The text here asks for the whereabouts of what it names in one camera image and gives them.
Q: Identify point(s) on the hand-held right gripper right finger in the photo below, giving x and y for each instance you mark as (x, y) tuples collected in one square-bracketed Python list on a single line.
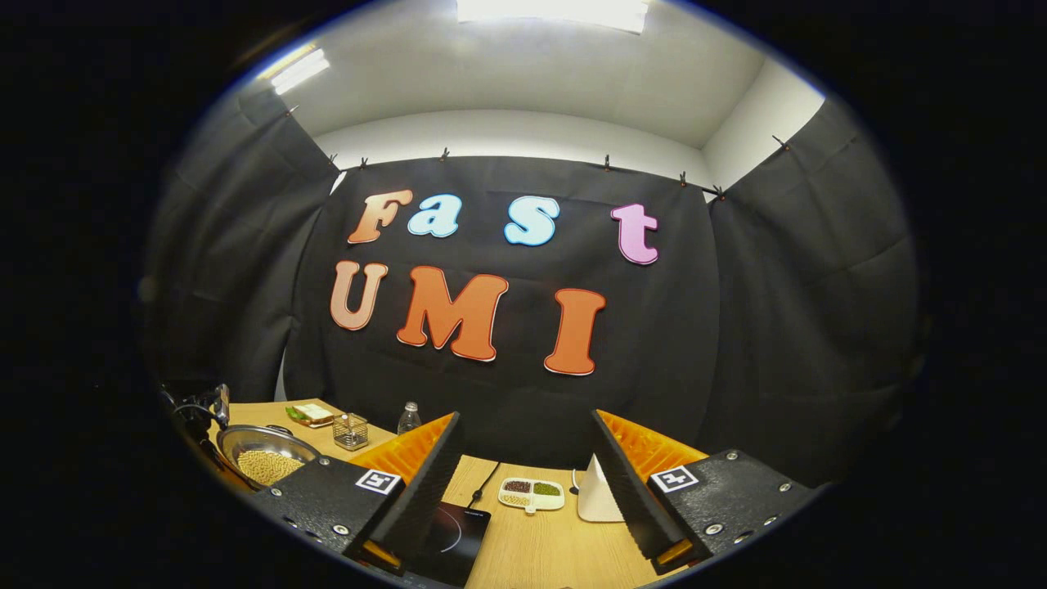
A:
[(626, 483)]

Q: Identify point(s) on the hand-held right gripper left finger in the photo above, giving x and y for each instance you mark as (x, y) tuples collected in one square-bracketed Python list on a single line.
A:
[(425, 483)]

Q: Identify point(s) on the black induction cooktop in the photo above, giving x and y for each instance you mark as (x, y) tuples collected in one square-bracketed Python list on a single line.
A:
[(458, 540)]

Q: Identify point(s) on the white toaster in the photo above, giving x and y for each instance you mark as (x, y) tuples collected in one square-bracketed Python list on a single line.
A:
[(597, 499)]

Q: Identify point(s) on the clear plastic water bottle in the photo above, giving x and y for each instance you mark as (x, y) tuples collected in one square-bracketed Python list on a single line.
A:
[(409, 421)]

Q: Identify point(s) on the pile of yellow soybeans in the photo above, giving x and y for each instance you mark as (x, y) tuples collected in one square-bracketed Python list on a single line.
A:
[(268, 466)]

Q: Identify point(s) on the white divided dish of beans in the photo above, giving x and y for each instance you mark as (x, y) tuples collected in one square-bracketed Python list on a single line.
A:
[(532, 495)]

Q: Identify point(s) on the sandwich on white plate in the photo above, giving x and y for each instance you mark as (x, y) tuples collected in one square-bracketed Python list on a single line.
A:
[(311, 414)]

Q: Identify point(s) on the black backdrop cloth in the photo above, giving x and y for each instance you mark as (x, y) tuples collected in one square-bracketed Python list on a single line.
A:
[(736, 327)]

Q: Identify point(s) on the row of black clips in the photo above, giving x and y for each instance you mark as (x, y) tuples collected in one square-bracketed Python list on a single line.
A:
[(444, 154)]

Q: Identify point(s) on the small ceiling light panel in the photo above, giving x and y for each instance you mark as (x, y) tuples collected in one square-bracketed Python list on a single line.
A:
[(300, 71)]

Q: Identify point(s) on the large ceiling light panel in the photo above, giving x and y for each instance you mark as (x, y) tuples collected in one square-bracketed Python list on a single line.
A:
[(552, 12)]

